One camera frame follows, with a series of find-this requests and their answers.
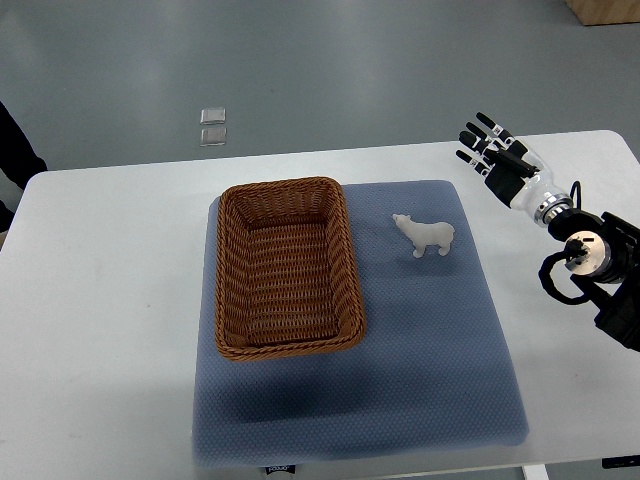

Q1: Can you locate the upper silver floor plate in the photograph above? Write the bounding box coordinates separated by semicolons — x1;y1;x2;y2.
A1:
200;107;226;125

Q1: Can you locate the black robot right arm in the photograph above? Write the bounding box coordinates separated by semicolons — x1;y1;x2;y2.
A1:
538;208;639;351

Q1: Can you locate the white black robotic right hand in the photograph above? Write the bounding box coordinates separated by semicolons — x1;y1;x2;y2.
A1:
456;112;574;227

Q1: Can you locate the wooden box corner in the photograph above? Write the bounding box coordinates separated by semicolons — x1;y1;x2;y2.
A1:
565;0;639;26

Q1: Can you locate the lower silver floor plate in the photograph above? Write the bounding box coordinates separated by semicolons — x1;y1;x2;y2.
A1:
200;125;227;146

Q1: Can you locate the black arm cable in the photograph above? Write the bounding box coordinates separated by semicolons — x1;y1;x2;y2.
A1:
537;180;601;304

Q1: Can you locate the white toy polar bear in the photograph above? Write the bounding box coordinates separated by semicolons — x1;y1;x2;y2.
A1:
391;214;455;258

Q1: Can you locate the brown wicker basket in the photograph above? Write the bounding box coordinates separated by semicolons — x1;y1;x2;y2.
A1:
215;177;366;361

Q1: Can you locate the blue-grey textured mat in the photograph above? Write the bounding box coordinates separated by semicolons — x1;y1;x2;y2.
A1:
192;180;528;468

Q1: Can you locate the silver floor plate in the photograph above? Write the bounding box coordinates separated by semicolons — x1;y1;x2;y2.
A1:
200;125;227;146
200;107;226;125

